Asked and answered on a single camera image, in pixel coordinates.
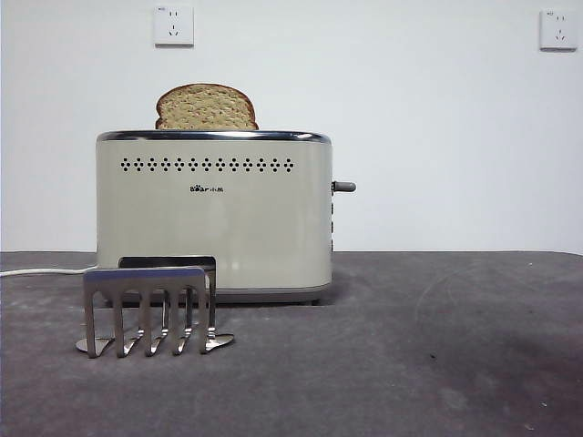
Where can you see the brown wholemeal bread slice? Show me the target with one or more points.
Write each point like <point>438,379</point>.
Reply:
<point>207,109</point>

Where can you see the cream toaster with chrome top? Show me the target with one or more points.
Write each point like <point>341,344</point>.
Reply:
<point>273,227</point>

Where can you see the grey toaster lever knob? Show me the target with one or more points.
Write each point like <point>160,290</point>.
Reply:
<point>345,186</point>

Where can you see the silver metal toast rack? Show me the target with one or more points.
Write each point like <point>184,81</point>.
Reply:
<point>146,275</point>

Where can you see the white wall socket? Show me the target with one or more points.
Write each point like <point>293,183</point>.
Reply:
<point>556,30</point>
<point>174,26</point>

